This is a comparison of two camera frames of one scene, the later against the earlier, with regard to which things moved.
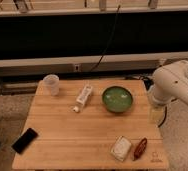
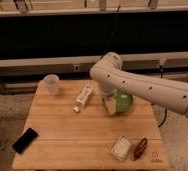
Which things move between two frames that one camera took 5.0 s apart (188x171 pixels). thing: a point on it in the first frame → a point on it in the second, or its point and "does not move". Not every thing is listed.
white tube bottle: x=83 y=97 does not move
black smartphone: x=24 y=140 does not move
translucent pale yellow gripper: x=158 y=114 → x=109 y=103
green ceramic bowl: x=117 y=99 does not move
